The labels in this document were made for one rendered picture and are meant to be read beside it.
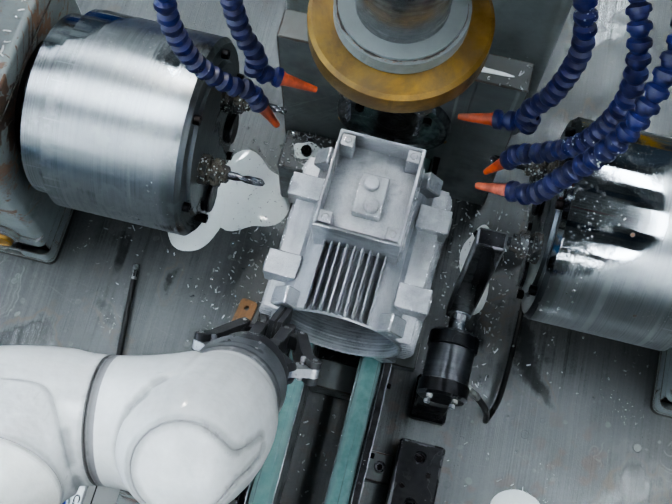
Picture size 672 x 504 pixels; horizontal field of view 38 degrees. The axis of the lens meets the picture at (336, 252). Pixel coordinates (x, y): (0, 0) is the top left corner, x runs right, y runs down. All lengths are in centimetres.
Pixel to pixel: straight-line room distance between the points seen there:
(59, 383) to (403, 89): 41
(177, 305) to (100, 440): 68
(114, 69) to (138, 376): 49
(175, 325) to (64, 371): 65
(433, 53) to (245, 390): 37
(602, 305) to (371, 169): 30
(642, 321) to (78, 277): 78
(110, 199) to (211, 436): 55
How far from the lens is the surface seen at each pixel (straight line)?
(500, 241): 96
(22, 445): 74
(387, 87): 92
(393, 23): 89
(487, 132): 126
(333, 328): 124
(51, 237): 143
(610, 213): 110
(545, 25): 126
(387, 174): 112
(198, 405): 69
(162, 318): 141
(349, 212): 110
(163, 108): 112
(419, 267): 114
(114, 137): 114
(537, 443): 138
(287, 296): 110
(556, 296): 113
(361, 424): 124
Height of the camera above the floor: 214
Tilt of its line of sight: 71 degrees down
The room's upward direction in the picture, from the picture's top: 1 degrees clockwise
